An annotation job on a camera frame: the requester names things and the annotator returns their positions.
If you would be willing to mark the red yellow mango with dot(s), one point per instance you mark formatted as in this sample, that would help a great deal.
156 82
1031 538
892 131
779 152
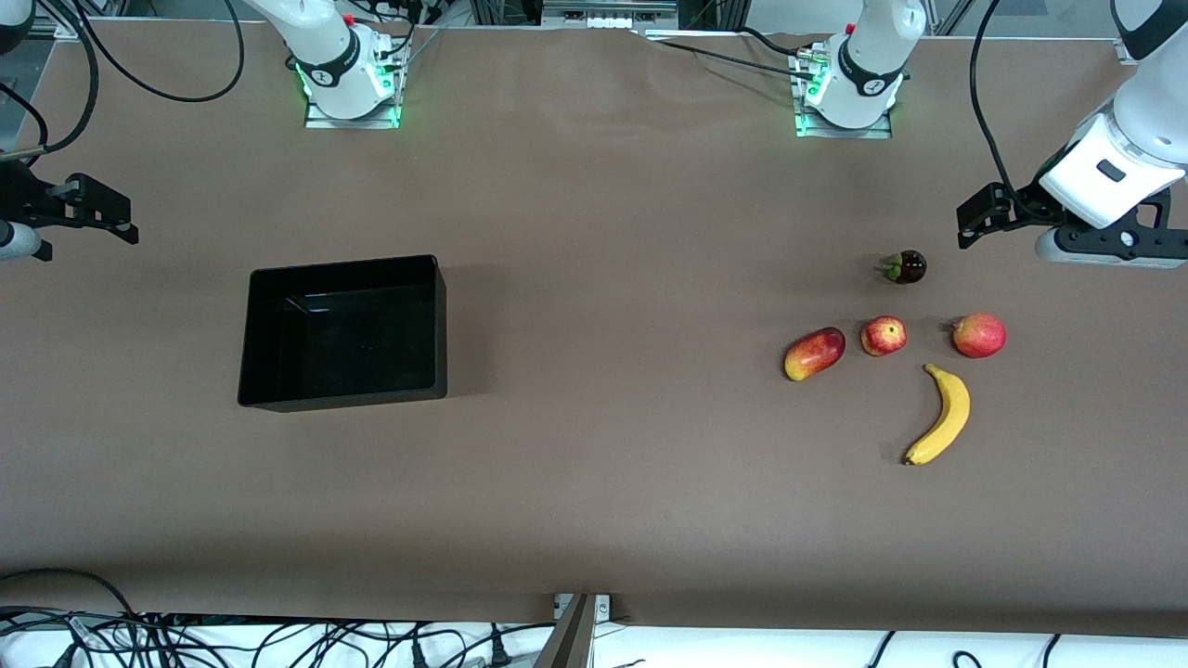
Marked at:
815 354

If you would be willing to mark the black plastic box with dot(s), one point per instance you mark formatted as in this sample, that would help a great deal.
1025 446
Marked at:
343 343

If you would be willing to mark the metal table bracket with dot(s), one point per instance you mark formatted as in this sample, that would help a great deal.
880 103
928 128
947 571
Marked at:
601 606

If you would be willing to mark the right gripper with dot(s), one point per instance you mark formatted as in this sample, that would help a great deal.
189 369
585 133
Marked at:
26 198

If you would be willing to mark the red apple right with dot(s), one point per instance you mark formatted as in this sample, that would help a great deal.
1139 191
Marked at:
980 336

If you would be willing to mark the yellow banana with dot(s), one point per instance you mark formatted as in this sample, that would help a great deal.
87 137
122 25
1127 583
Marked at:
951 413

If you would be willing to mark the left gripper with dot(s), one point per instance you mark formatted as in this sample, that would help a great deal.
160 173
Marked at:
1022 206

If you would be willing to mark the dark purple mangosteen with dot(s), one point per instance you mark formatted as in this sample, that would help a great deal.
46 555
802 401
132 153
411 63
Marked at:
908 268

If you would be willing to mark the white power strip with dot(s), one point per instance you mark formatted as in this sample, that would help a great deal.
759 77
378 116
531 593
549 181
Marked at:
608 20

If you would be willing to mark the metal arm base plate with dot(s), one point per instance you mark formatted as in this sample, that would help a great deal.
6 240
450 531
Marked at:
877 133
320 120

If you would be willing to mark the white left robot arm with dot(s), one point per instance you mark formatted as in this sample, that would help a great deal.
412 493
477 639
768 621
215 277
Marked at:
868 65

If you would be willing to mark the small red yellow apple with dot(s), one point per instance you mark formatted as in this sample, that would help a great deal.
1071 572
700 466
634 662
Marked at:
884 337

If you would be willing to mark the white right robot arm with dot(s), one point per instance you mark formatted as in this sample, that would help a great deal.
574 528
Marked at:
325 37

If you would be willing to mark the brown table cover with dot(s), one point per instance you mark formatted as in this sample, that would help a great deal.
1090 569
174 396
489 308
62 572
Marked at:
594 510

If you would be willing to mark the aluminium profile bar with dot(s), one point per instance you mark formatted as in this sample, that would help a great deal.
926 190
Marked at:
568 642

